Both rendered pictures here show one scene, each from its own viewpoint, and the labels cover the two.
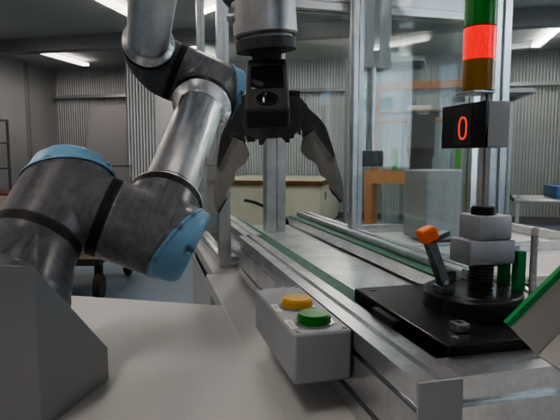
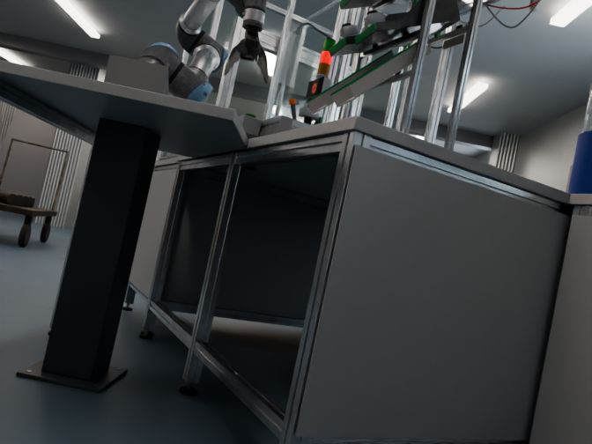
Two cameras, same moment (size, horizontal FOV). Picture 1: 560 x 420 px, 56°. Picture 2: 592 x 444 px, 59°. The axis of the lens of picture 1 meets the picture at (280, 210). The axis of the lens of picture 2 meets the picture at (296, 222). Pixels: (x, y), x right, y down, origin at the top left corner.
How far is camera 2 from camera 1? 133 cm
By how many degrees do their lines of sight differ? 15
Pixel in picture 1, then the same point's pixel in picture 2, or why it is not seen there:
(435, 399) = (284, 121)
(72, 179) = (169, 55)
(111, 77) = not seen: hidden behind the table
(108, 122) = (32, 126)
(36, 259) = not seen: hidden behind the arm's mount
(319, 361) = (250, 126)
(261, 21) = (254, 17)
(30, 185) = (155, 50)
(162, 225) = (197, 81)
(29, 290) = (165, 73)
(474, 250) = (306, 109)
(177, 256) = (200, 94)
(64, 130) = not seen: outside the picture
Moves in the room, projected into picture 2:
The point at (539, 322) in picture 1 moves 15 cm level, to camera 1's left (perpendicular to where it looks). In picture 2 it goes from (314, 104) to (270, 92)
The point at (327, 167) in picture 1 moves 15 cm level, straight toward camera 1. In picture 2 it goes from (264, 70) to (268, 55)
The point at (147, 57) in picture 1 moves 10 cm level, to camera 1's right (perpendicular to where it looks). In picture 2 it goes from (190, 29) to (214, 36)
